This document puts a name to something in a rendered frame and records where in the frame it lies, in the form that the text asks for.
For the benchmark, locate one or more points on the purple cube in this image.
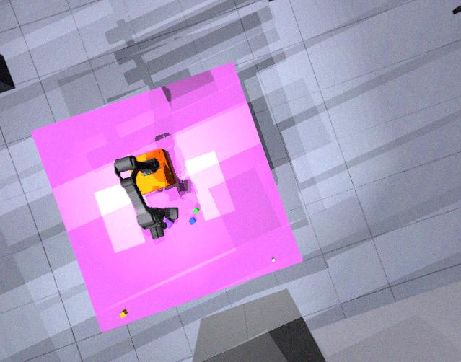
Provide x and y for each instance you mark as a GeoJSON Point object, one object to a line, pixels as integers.
{"type": "Point", "coordinates": [170, 222]}

